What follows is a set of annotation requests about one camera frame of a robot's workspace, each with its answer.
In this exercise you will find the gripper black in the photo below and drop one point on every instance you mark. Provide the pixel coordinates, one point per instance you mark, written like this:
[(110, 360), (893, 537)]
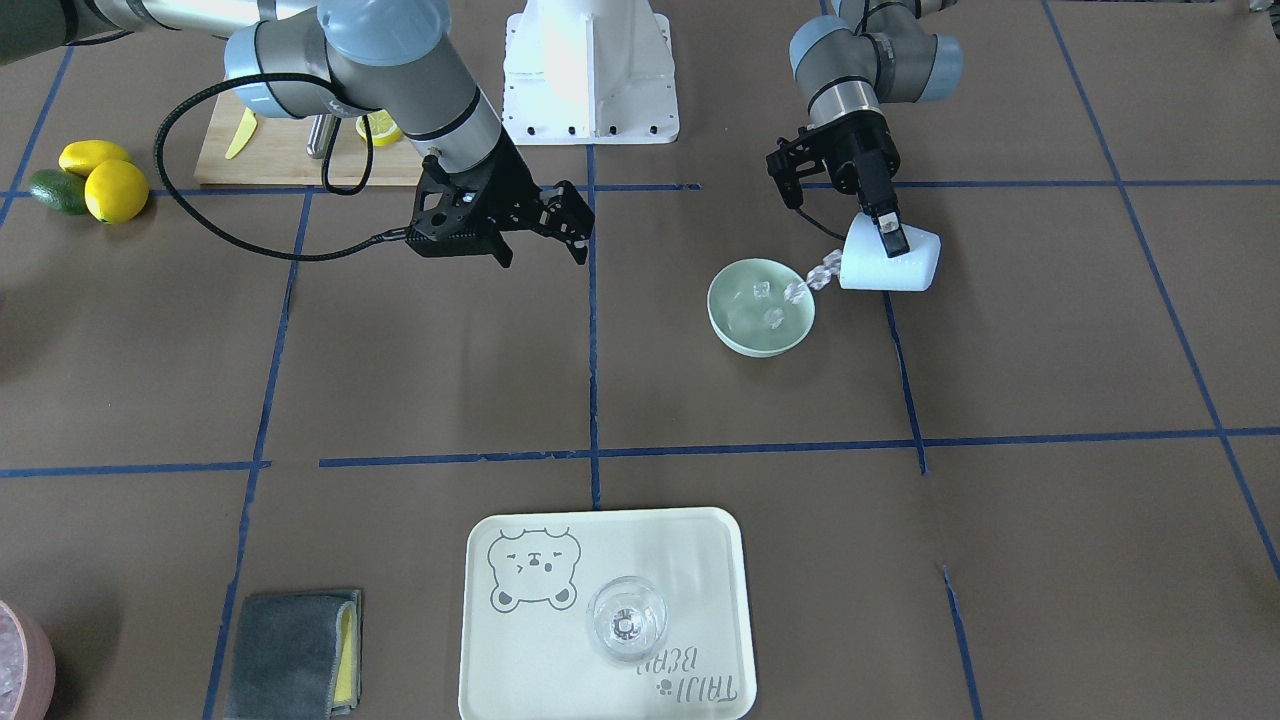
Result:
[(866, 156), (513, 193)]

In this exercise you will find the light blue plastic cup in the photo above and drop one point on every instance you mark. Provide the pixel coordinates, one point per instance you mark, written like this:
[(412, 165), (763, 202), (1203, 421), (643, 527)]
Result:
[(866, 266)]

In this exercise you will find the green ceramic bowl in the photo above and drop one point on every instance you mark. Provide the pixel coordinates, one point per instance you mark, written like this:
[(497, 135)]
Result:
[(760, 308)]

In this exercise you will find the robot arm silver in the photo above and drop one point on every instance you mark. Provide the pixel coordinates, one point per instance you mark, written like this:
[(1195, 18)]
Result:
[(847, 65), (345, 59)]

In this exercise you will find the pink bowl of ice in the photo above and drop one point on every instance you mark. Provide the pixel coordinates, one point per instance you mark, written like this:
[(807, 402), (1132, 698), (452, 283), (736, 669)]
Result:
[(29, 669)]

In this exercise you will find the half lemon slice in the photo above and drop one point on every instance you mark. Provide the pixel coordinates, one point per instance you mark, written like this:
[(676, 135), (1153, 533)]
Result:
[(378, 129)]

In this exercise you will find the silver metal cylinder tool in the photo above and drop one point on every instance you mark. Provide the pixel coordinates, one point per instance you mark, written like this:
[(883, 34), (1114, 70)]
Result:
[(321, 133)]

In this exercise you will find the wooden cutting board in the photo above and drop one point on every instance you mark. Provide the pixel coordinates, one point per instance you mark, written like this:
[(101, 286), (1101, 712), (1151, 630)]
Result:
[(277, 153)]

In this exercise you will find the yellow plastic knife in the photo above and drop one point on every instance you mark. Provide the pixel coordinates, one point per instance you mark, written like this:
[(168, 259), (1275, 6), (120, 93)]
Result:
[(245, 130)]

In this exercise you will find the clear wine glass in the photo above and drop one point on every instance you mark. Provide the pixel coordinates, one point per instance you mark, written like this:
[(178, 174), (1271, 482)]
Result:
[(628, 619)]

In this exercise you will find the yellow lemon large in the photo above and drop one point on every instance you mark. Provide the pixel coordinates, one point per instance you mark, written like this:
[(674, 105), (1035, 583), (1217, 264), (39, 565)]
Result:
[(116, 191)]

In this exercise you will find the cream bear tray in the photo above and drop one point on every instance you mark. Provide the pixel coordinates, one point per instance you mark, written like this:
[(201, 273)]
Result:
[(526, 652)]

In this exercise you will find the yellow lemon small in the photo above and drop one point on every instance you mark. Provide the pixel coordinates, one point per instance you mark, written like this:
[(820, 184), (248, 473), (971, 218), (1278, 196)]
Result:
[(82, 157)]

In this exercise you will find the green lime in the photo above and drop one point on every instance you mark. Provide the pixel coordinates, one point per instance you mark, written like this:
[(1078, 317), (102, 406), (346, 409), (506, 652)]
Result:
[(59, 190)]

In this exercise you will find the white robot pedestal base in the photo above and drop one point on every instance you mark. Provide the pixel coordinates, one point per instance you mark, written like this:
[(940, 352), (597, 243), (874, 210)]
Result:
[(589, 73)]

